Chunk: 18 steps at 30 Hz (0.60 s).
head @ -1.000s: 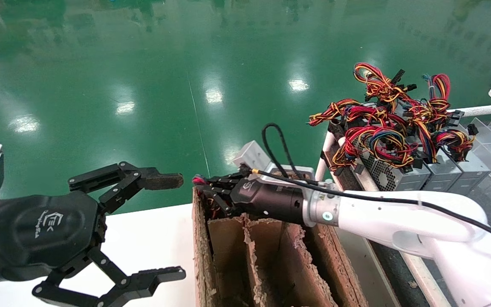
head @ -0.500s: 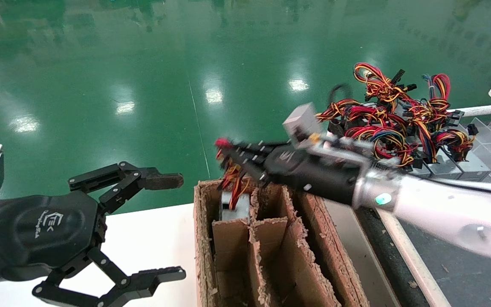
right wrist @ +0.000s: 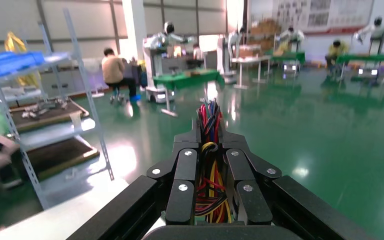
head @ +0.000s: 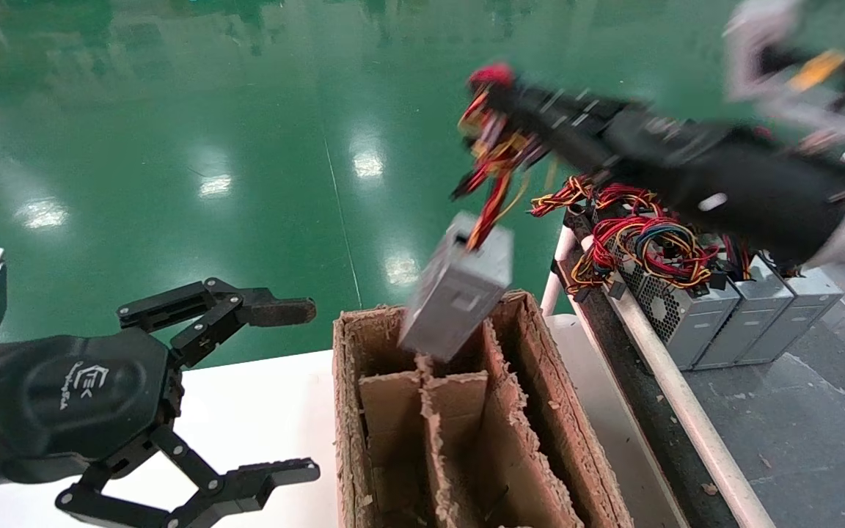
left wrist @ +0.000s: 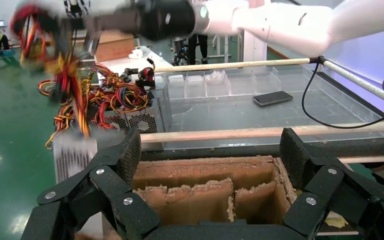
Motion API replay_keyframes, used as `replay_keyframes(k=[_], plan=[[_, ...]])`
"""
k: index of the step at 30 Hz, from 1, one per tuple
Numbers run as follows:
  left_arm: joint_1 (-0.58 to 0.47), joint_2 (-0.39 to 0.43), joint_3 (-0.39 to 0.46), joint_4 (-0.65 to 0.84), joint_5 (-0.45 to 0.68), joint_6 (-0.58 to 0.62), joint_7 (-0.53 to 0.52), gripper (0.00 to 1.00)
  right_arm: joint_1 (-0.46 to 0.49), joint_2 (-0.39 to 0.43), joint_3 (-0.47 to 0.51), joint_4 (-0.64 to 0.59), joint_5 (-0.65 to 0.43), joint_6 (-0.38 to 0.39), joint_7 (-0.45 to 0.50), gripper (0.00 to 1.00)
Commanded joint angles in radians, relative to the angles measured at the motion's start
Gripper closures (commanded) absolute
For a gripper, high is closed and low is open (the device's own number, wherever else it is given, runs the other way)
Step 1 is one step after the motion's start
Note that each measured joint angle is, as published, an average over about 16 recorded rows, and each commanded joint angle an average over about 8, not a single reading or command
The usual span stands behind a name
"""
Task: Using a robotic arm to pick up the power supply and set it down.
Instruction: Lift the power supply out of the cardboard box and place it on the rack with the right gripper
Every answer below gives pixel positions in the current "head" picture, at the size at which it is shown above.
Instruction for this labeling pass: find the red yellow wire harness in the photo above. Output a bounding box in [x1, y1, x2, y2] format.
[529, 175, 659, 221]

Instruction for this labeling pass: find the grey power supply with grille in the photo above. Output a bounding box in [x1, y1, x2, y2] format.
[617, 246, 743, 372]

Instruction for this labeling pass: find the grey power supply unit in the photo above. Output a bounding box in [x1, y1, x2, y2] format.
[694, 255, 796, 368]
[736, 265, 845, 366]

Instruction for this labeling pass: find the short white rail pipe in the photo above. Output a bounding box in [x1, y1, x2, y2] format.
[540, 224, 577, 318]

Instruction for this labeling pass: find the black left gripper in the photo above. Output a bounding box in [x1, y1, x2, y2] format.
[0, 328, 321, 528]

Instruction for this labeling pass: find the grey power supply with wires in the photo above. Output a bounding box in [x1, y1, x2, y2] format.
[399, 62, 563, 364]

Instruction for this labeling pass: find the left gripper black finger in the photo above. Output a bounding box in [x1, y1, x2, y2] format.
[118, 277, 318, 370]

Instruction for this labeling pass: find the worn cardboard box with dividers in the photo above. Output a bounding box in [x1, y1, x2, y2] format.
[332, 290, 633, 528]

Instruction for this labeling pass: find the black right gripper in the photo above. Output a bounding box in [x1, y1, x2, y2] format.
[500, 85, 845, 267]

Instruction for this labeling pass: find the long white rail pipe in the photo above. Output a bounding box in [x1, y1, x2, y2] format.
[580, 233, 778, 528]

